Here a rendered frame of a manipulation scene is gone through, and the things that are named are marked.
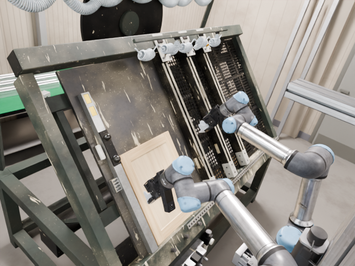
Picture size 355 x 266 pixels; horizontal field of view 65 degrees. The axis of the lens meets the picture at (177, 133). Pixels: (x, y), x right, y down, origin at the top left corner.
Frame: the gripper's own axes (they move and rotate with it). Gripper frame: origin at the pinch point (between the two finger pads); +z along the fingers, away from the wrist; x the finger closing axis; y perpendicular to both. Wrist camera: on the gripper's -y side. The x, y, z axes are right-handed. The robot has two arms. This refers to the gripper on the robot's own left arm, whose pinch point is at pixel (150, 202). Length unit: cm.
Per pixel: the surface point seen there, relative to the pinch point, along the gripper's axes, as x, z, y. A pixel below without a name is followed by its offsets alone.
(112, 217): 2.7, 35.8, 7.3
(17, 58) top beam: 24, -11, 82
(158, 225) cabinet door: -20.5, 38.9, -9.6
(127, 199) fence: -6.1, 27.9, 10.7
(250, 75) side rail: -190, 22, 60
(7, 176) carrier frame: 24, 106, 80
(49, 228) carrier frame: 22, 78, 26
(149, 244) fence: -8.6, 37.7, -15.1
